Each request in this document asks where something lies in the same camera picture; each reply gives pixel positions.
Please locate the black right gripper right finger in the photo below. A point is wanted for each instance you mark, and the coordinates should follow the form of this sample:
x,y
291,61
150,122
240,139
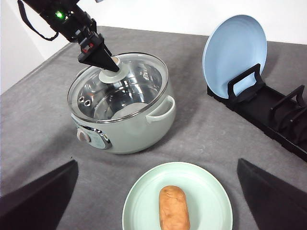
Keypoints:
x,y
274,204

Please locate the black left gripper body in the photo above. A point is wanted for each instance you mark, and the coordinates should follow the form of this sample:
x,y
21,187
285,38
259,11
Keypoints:
x,y
75,25

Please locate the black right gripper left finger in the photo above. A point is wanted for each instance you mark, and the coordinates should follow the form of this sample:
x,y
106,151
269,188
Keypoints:
x,y
40,204

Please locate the glass pot lid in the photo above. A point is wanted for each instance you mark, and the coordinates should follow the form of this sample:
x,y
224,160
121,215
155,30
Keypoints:
x,y
105,96

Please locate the green plate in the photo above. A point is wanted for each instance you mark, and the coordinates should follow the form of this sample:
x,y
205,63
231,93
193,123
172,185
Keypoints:
x,y
209,204

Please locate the brown potato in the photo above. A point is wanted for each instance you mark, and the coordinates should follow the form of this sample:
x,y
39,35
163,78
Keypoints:
x,y
173,209

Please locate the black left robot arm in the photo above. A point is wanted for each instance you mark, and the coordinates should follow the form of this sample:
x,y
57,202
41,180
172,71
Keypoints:
x,y
42,6

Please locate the green electric steamer pot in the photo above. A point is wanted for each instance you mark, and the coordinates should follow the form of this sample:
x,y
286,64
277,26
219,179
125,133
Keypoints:
x,y
141,133

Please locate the blue plate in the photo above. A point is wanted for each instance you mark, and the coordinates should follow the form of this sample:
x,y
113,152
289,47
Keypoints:
x,y
232,46

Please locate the grey table cloth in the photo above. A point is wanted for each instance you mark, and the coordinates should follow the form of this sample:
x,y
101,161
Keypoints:
x,y
37,133

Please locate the black dish rack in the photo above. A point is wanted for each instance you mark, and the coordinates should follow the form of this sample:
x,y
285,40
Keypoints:
x,y
282,115

